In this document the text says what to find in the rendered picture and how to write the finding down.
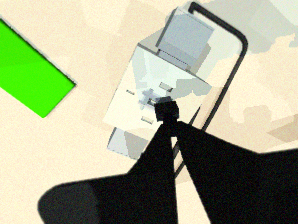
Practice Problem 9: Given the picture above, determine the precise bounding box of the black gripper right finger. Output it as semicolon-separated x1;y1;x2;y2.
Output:
175;121;298;224

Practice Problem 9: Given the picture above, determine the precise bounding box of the bright green rectangular block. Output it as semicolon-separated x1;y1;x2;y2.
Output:
0;18;75;118

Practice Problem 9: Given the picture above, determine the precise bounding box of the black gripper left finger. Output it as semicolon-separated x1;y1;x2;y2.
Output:
36;123;179;224

